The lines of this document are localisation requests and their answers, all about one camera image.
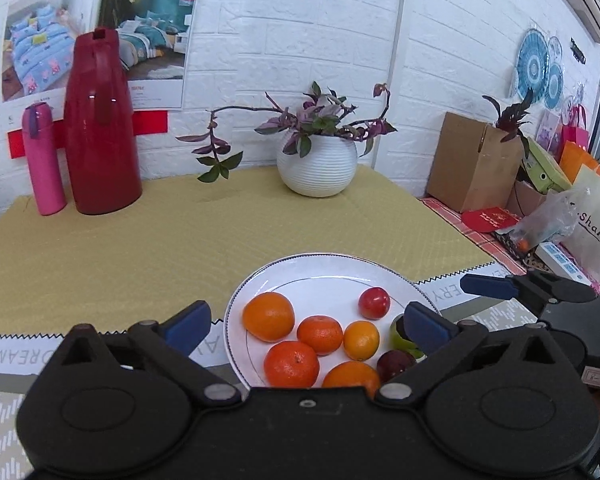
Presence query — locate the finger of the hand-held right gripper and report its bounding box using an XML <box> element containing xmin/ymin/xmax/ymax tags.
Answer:
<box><xmin>459</xmin><ymin>270</ymin><xmax>600</xmax><ymax>306</ymax></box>

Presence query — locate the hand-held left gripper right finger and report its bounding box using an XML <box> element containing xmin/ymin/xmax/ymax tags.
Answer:
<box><xmin>374</xmin><ymin>302</ymin><xmax>562</xmax><ymax>407</ymax></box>

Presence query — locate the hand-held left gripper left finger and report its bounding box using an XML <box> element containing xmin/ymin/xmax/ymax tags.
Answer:
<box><xmin>59</xmin><ymin>300</ymin><xmax>242</xmax><ymax>409</ymax></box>

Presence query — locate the green apple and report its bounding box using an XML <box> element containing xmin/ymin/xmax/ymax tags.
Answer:
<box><xmin>389</xmin><ymin>315</ymin><xmax>426</xmax><ymax>361</ymax></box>

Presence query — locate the dark red plum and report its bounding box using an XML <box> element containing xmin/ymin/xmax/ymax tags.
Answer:
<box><xmin>377</xmin><ymin>350</ymin><xmax>417</xmax><ymax>383</ymax></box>

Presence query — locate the red apple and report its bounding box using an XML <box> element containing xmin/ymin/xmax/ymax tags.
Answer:
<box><xmin>358</xmin><ymin>287</ymin><xmax>391</xmax><ymax>320</ymax></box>

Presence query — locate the yellow orange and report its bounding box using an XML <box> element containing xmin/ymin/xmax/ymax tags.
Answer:
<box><xmin>343</xmin><ymin>321</ymin><xmax>380</xmax><ymax>361</ymax></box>

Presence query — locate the large orange mandarin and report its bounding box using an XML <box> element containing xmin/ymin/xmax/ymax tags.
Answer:
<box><xmin>243</xmin><ymin>292</ymin><xmax>296</xmax><ymax>343</ymax></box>

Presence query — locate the white round plate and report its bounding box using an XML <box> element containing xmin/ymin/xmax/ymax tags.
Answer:
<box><xmin>223</xmin><ymin>252</ymin><xmax>443</xmax><ymax>392</ymax></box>

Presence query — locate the red envelope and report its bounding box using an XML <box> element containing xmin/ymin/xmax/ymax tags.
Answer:
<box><xmin>461</xmin><ymin>207</ymin><xmax>521</xmax><ymax>233</ymax></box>

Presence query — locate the white and blue box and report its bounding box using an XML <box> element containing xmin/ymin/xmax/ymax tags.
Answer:
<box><xmin>537</xmin><ymin>242</ymin><xmax>592</xmax><ymax>287</ymax></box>

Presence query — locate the red plaid cloth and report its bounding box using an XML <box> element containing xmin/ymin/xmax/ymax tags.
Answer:
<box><xmin>420</xmin><ymin>197</ymin><xmax>546</xmax><ymax>272</ymax></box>

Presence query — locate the olive yellow tablecloth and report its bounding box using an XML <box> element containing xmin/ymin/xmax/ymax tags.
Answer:
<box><xmin>0</xmin><ymin>165</ymin><xmax>498</xmax><ymax>336</ymax></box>

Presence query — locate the clear plastic bag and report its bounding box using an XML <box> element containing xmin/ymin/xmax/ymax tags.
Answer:
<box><xmin>510</xmin><ymin>190</ymin><xmax>593</xmax><ymax>252</ymax></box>

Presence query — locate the white paper bag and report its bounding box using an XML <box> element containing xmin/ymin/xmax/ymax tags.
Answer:
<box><xmin>560</xmin><ymin>165</ymin><xmax>600</xmax><ymax>284</ymax></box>

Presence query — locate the cardboard box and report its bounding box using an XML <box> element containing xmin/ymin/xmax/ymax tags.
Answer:
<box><xmin>426</xmin><ymin>112</ymin><xmax>526</xmax><ymax>213</ymax></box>

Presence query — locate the green box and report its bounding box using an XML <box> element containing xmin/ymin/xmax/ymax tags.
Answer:
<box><xmin>522</xmin><ymin>137</ymin><xmax>573</xmax><ymax>194</ymax></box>

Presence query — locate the orange paper bag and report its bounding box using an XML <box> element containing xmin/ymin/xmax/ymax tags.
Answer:
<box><xmin>560</xmin><ymin>141</ymin><xmax>600</xmax><ymax>184</ymax></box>

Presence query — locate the dark purple plant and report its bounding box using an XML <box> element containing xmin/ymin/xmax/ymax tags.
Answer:
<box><xmin>482</xmin><ymin>89</ymin><xmax>536</xmax><ymax>158</ymax></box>

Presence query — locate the pink paper bag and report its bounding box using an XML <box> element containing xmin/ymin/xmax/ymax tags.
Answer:
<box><xmin>562</xmin><ymin>105</ymin><xmax>591</xmax><ymax>151</ymax></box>

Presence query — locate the purple plant in white pot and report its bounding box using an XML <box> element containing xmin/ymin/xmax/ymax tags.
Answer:
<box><xmin>176</xmin><ymin>81</ymin><xmax>398</xmax><ymax>197</ymax></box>

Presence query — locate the chevron patterned tablecloth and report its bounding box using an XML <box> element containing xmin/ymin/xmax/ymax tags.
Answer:
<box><xmin>0</xmin><ymin>260</ymin><xmax>546</xmax><ymax>480</ymax></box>

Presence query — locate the red paper strip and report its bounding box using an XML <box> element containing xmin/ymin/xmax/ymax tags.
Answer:
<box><xmin>7</xmin><ymin>110</ymin><xmax>171</xmax><ymax>159</ymax></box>

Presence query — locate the red thermos jug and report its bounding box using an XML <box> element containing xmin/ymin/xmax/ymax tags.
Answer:
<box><xmin>63</xmin><ymin>28</ymin><xmax>143</xmax><ymax>216</ymax></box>

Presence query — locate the pink bottle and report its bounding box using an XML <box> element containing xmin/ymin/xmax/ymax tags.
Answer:
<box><xmin>21</xmin><ymin>102</ymin><xmax>67</xmax><ymax>216</ymax></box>

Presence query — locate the medium blue round wall decoration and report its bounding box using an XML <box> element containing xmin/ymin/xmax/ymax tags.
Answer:
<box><xmin>544</xmin><ymin>62</ymin><xmax>565</xmax><ymax>110</ymax></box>

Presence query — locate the large blue round wall decoration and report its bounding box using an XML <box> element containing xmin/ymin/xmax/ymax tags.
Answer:
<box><xmin>510</xmin><ymin>28</ymin><xmax>551</xmax><ymax>102</ymax></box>

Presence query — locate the white wall pipe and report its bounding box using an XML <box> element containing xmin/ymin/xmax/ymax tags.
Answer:
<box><xmin>386</xmin><ymin>0</ymin><xmax>412</xmax><ymax>103</ymax></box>

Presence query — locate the wall poster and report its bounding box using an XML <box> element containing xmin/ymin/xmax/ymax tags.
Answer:
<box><xmin>1</xmin><ymin>0</ymin><xmax>203</xmax><ymax>111</ymax></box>

